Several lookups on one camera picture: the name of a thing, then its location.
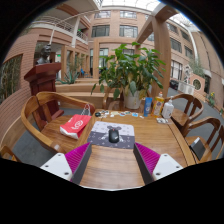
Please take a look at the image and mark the dark bust statue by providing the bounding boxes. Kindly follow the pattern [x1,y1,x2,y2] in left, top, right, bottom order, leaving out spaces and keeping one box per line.
[35,44,53,66]

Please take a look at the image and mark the white pump bottle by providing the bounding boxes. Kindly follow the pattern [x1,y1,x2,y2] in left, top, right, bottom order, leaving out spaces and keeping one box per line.
[161,95,175,119]

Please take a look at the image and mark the black parked car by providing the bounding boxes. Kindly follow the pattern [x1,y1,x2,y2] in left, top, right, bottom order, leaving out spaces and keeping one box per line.
[169,79,180,91]

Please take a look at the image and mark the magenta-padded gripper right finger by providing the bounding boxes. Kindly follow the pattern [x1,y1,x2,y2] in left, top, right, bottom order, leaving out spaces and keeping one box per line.
[133,142,184,185]

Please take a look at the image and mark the spiky aloe plant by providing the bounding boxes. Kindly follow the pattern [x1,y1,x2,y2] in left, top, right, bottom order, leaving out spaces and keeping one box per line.
[60,56,83,85]

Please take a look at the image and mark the green plant in white pot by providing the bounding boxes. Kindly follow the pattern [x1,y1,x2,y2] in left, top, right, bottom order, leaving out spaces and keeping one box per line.
[90,41,167,110]

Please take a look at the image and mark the blue squeeze tube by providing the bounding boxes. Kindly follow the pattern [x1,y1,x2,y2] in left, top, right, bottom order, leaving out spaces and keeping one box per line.
[143,96,154,118]

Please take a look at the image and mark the grey white cartoon mouse pad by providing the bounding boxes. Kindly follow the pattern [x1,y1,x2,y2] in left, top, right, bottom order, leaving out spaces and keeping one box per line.
[86,120,136,150]

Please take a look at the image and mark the black flat box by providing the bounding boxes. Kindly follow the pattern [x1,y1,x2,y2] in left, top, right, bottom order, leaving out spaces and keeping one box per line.
[189,136,207,162]

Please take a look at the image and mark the black computer mouse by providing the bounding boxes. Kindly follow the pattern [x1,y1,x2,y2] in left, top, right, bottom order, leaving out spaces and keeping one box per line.
[108,128,120,144]

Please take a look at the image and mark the red paper bag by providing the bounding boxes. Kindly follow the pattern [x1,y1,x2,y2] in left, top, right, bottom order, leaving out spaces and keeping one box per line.
[59,103,93,140]

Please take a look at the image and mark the clear plastic bag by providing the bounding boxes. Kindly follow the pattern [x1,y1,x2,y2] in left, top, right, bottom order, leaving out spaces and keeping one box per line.
[156,117,173,125]

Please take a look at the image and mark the dark red wooden pedestal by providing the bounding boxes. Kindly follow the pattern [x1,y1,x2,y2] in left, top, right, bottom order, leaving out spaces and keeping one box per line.
[23,62,65,132]

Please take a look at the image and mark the yellow flowering plant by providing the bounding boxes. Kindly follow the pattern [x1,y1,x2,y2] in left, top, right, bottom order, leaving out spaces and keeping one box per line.
[206,92,216,108]

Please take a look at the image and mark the orange dish soap bottle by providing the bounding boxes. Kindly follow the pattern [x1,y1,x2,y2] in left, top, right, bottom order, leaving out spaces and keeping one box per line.
[152,91,165,117]

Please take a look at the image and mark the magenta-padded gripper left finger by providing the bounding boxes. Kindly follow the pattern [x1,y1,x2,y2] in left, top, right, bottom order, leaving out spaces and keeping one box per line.
[39,142,93,185]

